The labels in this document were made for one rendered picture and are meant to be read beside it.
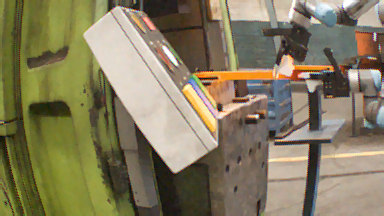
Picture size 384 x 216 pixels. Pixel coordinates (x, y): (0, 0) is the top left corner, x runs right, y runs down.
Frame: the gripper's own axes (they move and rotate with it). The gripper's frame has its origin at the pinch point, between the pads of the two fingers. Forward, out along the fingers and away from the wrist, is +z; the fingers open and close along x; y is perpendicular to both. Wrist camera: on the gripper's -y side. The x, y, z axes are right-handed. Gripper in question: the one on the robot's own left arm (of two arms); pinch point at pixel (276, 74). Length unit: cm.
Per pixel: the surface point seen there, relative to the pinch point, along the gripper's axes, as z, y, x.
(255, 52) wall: 167, -243, 774
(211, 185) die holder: 33.1, -0.3, -15.0
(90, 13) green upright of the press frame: -5, -41, -44
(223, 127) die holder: 16.1, -4.5, -15.2
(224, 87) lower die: 11.9, -13.7, 0.6
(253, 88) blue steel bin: 111, -103, 349
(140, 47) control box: -11, -3, -72
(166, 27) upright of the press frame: 9, -50, 23
